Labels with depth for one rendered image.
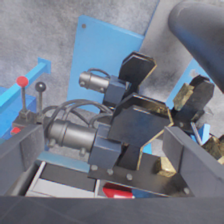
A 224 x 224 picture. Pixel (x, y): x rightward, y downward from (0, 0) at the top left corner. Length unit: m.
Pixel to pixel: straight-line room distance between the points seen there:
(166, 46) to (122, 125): 0.89
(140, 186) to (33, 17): 1.46
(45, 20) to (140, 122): 1.26
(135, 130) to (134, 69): 0.47
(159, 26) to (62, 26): 0.78
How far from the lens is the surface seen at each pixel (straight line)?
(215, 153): 0.75
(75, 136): 0.65
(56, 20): 1.53
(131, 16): 1.40
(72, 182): 0.67
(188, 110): 1.15
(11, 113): 1.80
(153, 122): 0.53
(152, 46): 1.30
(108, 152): 0.61
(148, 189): 0.75
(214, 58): 0.55
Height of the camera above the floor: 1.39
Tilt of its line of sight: 51 degrees down
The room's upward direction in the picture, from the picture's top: 170 degrees counter-clockwise
